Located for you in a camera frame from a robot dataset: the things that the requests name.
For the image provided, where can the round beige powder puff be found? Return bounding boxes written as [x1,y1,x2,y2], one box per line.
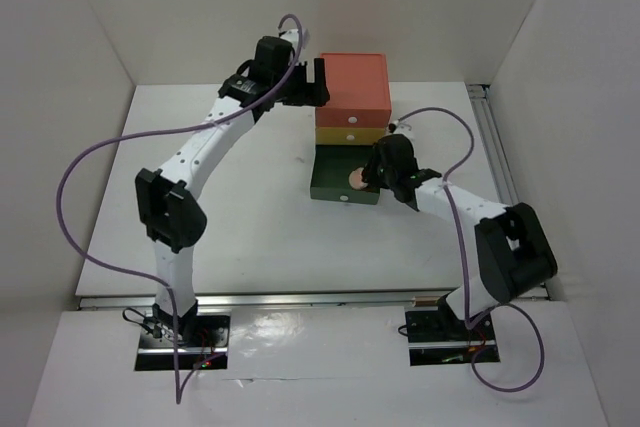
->
[348,168,372,191]

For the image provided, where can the aluminium front rail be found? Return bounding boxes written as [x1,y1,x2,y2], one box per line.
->
[77,286,551,311]

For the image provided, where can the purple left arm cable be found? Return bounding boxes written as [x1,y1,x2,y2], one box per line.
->
[54,14,309,405]

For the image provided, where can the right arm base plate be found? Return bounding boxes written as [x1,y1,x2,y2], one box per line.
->
[397,309,500,367]

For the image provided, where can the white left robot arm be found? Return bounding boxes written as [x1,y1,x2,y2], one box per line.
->
[135,29,330,346]

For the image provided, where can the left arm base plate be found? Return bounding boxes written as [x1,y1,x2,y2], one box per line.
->
[128,313,231,372]

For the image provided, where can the coral three-tier drawer organizer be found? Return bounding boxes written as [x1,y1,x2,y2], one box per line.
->
[315,53,392,146]

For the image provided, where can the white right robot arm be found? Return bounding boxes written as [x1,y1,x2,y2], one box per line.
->
[349,134,558,339]

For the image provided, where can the dark green bottom drawer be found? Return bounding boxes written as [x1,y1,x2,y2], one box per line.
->
[309,145,380,205]

